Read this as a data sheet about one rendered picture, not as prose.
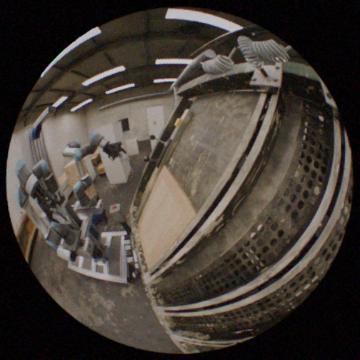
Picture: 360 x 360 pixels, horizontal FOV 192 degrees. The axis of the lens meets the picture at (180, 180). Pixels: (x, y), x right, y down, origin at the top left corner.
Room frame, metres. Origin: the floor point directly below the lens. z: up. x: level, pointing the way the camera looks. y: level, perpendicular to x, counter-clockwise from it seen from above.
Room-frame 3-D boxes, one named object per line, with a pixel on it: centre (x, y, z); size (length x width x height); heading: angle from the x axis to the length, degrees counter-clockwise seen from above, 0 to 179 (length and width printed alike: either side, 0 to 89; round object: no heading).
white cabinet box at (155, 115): (4.60, 0.75, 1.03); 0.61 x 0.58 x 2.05; 11
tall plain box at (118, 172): (3.02, 1.89, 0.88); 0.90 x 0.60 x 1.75; 11
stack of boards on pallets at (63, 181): (2.88, 4.50, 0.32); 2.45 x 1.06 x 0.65; 11
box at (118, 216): (0.72, 0.68, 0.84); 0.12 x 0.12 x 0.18; 19
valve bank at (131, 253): (0.33, 0.47, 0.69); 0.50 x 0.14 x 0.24; 19
